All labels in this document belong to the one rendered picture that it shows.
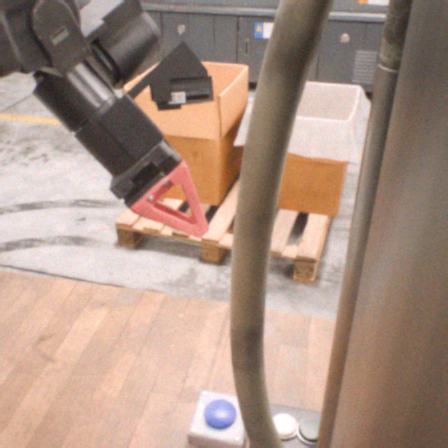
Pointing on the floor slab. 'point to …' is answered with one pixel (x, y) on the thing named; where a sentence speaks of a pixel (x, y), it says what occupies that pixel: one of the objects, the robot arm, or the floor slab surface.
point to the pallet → (223, 223)
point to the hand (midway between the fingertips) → (197, 224)
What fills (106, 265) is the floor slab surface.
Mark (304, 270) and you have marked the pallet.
